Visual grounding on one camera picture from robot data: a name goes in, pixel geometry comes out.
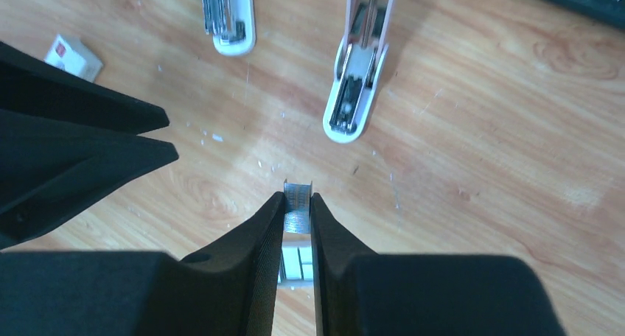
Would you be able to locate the grey staples tray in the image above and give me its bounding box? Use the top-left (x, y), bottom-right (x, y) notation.
top-left (277, 240), bottom-right (314, 290)

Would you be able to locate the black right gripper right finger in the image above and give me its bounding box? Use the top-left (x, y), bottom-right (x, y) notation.
top-left (310, 194), bottom-right (565, 335)

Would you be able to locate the pink white small stapler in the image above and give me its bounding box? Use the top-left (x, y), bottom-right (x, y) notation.
top-left (322, 0), bottom-right (395, 144)

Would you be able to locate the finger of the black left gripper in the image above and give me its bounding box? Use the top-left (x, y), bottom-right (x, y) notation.
top-left (1, 42), bottom-right (170, 135)
top-left (1, 111), bottom-right (178, 248)

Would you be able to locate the silver staple strip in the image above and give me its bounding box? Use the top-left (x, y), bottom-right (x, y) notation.
top-left (284, 181), bottom-right (313, 234)

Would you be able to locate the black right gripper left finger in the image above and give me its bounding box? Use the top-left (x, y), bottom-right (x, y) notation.
top-left (1, 192), bottom-right (286, 335)

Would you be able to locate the white staples box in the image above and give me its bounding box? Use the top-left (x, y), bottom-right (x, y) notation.
top-left (43, 34), bottom-right (103, 83)

